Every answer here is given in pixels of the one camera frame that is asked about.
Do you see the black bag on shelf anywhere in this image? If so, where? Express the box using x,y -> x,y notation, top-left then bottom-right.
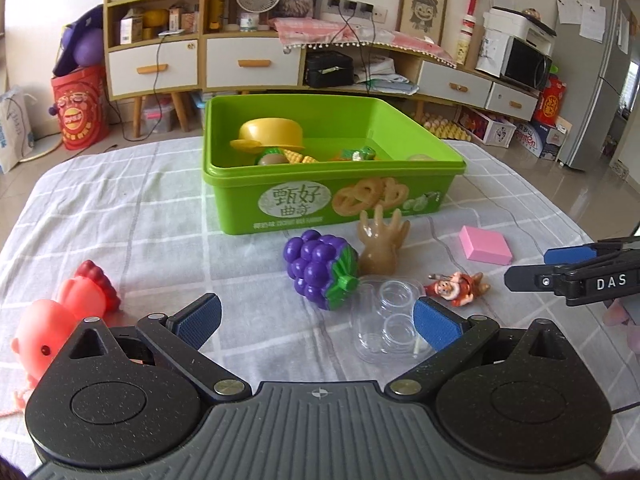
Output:
304,50 -> 355,89

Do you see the red printed bucket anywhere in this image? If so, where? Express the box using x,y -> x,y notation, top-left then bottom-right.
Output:
51,65 -> 108,152

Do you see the toy corn cob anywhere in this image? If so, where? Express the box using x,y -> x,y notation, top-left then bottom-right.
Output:
255,148 -> 317,166

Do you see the grey checked tablecloth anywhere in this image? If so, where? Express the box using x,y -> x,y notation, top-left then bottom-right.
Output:
0,134 -> 640,476

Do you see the microwave oven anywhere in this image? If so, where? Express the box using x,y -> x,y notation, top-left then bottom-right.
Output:
476,29 -> 551,91

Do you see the tan rubber toy hand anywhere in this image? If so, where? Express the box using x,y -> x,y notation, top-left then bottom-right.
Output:
357,205 -> 410,276

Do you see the yellow toy bowl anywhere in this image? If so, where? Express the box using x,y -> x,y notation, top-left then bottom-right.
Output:
230,117 -> 304,154

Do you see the clear plastic lens case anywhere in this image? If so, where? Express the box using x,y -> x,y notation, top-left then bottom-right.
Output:
348,275 -> 435,366

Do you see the green plastic storage box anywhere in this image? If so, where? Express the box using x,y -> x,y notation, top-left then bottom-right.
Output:
203,94 -> 465,235

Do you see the purple toy grape bunch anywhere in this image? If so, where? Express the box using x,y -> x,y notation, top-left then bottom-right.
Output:
282,230 -> 359,311

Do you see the green toy crocodile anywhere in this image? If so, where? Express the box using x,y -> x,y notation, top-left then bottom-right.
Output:
340,146 -> 376,162

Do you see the pink rectangular block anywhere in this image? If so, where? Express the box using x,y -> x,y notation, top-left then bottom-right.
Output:
459,226 -> 513,266

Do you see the white paper shopping bag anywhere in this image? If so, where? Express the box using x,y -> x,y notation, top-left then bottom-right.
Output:
0,87 -> 34,174

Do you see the long low tv cabinet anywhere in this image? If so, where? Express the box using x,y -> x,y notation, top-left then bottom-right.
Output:
297,44 -> 537,120

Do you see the purple plush toy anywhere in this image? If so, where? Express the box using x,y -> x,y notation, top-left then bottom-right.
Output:
52,4 -> 104,77

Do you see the orange rubber pig toy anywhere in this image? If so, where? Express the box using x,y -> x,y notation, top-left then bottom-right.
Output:
11,260 -> 120,412

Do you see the white printer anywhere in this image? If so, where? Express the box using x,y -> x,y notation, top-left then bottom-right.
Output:
483,6 -> 556,56

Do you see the silver refrigerator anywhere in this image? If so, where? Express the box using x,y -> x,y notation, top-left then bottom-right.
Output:
552,0 -> 638,171

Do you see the white drawer cabinet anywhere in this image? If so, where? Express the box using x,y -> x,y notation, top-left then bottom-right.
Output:
103,0 -> 304,141

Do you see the pink cloth runner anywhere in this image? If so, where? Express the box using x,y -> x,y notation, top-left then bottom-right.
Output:
270,18 -> 457,68

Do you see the framed cartoon girl picture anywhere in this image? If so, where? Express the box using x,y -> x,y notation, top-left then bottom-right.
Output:
396,0 -> 448,44

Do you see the orange cartoon figurine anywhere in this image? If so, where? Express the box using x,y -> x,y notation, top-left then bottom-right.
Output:
424,272 -> 490,307

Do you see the egg tray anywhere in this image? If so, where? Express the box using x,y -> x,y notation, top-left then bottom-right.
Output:
422,114 -> 471,141

